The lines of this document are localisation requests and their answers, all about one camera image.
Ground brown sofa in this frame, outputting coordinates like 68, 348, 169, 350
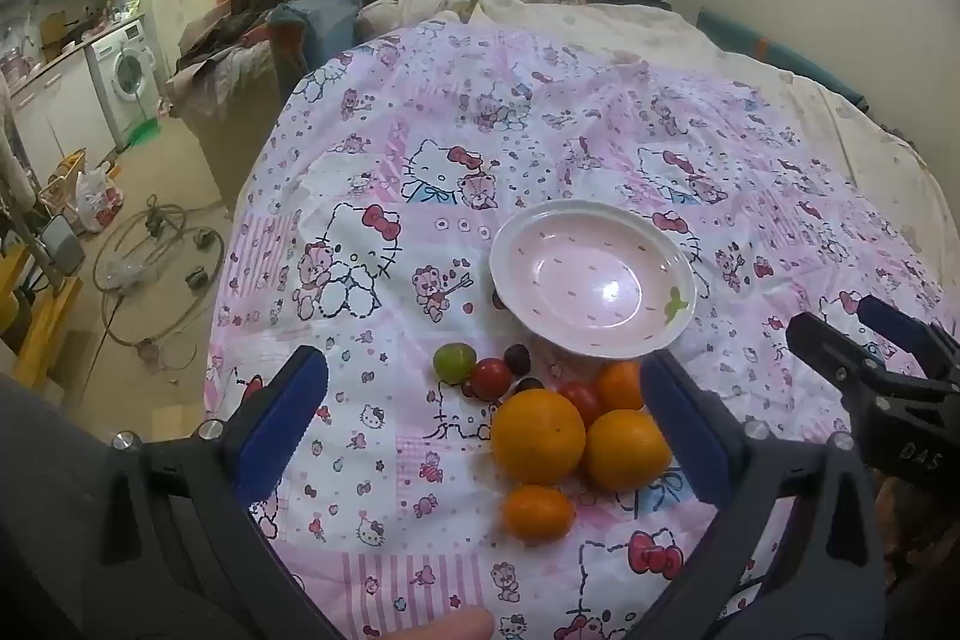
163, 47, 302, 215

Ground yellow wooden stool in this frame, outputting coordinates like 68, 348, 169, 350
0, 227, 85, 390

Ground teal mat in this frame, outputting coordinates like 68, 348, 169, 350
696, 5, 872, 110

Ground pink ceramic plate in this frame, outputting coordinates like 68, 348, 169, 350
489, 199, 698, 357

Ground small round orange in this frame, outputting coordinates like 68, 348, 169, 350
596, 361, 646, 412

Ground white kitchen cabinets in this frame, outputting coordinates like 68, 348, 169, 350
7, 53, 119, 180

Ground green tomato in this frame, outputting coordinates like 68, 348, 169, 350
433, 343, 477, 384

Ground green broom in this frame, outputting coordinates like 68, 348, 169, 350
122, 116, 161, 151

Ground grey box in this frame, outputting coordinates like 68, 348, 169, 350
41, 216, 85, 275

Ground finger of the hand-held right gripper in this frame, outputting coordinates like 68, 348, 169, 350
786, 311, 895, 395
857, 295, 960, 380

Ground white washing machine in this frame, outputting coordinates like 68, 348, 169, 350
86, 19, 163, 140

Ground small oval orange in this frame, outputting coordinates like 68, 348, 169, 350
502, 485, 577, 543

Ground red cherry tomato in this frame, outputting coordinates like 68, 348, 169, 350
559, 382, 602, 427
471, 358, 512, 401

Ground pink cartoon printed blanket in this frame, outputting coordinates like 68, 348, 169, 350
202, 20, 953, 640

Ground white plastic bag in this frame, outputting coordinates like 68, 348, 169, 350
75, 167, 125, 234

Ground medium orange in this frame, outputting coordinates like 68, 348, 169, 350
585, 409, 672, 492

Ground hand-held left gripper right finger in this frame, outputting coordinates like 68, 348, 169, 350
626, 351, 893, 640

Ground blue pillow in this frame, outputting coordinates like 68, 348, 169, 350
270, 0, 366, 80

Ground large yellow-orange orange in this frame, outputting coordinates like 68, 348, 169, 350
491, 388, 587, 487

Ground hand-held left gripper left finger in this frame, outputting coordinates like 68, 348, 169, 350
105, 346, 353, 640

